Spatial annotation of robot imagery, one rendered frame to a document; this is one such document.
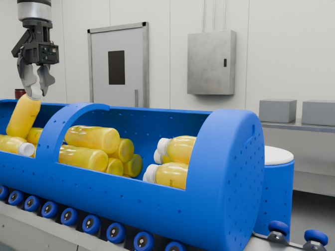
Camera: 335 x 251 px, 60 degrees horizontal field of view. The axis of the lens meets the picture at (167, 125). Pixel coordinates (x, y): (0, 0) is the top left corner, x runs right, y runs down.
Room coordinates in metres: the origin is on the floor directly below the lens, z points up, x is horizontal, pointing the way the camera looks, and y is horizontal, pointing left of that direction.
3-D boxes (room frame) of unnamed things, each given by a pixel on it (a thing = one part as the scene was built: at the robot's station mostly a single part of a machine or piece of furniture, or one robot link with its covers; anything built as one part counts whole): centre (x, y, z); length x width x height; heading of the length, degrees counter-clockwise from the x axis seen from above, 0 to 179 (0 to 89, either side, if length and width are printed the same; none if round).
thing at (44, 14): (0.88, 0.38, 1.48); 0.10 x 0.09 x 0.05; 149
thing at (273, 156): (1.04, -0.31, 1.03); 0.28 x 0.28 x 0.01
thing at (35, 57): (0.87, 0.38, 1.40); 0.09 x 0.08 x 0.12; 59
